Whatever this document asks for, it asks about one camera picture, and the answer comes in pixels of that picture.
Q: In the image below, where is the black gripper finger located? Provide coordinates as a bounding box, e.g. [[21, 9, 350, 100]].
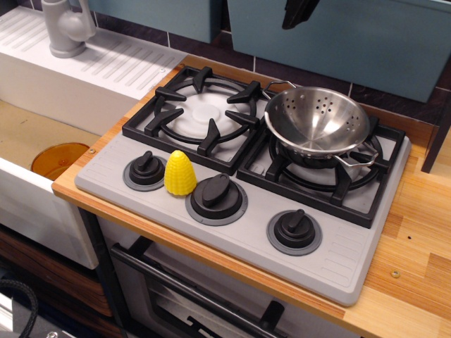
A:
[[282, 0, 317, 29]]

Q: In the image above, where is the stainless steel colander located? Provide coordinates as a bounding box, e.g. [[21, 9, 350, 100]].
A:
[[262, 80, 378, 168]]

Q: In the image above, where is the black left burner grate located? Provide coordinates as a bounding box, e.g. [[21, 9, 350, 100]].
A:
[[123, 66, 266, 175]]

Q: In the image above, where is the black burner grate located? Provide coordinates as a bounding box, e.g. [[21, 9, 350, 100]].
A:
[[123, 66, 266, 175], [237, 117, 407, 228]]

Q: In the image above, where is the black right burner grate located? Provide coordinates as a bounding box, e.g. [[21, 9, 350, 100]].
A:
[[237, 117, 407, 228]]

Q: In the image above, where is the yellow toy corn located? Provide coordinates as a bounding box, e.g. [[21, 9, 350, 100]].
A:
[[164, 150, 197, 196]]

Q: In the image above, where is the black middle stove knob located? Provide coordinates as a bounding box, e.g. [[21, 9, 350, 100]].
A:
[[185, 173, 248, 227]]

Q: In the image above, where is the black stove knob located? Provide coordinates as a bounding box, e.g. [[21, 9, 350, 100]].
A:
[[266, 209, 323, 256], [185, 173, 248, 227], [123, 151, 167, 192]]

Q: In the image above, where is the black left stove knob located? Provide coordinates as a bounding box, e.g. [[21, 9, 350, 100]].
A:
[[123, 151, 167, 192]]

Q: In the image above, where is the black right stove knob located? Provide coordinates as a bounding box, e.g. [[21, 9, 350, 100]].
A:
[[266, 209, 323, 256]]

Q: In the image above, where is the grey toy faucet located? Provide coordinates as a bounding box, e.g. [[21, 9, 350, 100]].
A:
[[41, 0, 96, 58]]

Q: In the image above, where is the grey toy stove top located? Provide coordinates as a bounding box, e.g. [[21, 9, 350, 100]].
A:
[[74, 65, 412, 307]]

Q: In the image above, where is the white toy sink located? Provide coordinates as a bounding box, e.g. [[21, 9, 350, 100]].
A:
[[1, 6, 185, 269]]

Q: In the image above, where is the toy oven door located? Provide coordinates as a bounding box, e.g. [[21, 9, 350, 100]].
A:
[[110, 237, 334, 337]]

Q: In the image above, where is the teal left wall cabinet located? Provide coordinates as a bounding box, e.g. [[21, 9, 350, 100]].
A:
[[89, 0, 223, 43]]

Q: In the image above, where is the teal wall cabinet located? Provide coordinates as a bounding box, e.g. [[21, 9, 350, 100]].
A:
[[228, 1, 450, 102], [89, 0, 223, 43]]

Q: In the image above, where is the teal right wall cabinet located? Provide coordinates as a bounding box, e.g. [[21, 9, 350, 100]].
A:
[[228, 1, 450, 102]]

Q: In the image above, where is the dark wooden side post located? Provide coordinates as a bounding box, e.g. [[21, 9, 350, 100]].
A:
[[421, 94, 450, 173]]

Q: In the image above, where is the black oven door handle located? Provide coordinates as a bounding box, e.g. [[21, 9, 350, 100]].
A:
[[111, 244, 285, 337]]

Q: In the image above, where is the black braided cable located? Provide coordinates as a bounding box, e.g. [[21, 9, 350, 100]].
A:
[[0, 279, 39, 338]]

